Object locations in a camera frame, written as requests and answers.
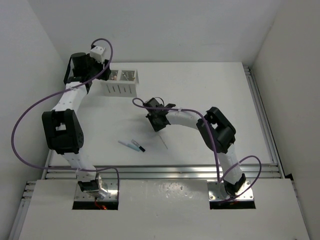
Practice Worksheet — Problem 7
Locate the metal base plate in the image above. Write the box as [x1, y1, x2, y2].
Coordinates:
[73, 174, 118, 204]
[206, 180, 254, 203]

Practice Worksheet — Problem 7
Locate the white light-blue makeup pen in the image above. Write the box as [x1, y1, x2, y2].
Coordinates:
[117, 140, 140, 152]

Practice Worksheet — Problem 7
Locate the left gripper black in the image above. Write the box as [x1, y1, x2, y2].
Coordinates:
[84, 53, 110, 81]

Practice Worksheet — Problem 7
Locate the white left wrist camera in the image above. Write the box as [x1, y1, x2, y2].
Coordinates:
[89, 46, 106, 63]

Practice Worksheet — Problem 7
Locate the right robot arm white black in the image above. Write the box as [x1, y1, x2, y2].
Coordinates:
[142, 98, 246, 197]

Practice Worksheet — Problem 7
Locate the silver black-capped makeup pen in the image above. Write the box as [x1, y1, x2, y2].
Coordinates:
[131, 139, 146, 153]

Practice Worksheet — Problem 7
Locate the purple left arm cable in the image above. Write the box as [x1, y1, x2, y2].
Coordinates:
[10, 38, 120, 193]

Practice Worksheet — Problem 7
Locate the thin white eyeliner pencil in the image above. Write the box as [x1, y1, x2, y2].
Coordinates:
[159, 135, 168, 150]

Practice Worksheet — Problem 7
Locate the white two-slot organizer box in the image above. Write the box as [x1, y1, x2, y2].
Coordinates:
[100, 69, 139, 98]

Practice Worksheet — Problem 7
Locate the aluminium front rail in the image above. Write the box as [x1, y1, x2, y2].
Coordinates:
[42, 163, 283, 180]

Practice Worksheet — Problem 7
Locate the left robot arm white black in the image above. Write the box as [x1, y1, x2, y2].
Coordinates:
[41, 52, 111, 199]

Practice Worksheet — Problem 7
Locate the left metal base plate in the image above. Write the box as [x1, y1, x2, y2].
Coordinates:
[73, 174, 118, 204]

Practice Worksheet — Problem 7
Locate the aluminium right side rail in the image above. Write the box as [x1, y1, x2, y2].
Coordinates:
[243, 66, 285, 179]

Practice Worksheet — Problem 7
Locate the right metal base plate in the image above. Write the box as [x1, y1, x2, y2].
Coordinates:
[206, 180, 254, 203]

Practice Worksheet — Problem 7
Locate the aluminium rail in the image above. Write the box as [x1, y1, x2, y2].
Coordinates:
[243, 66, 285, 179]
[42, 163, 283, 180]

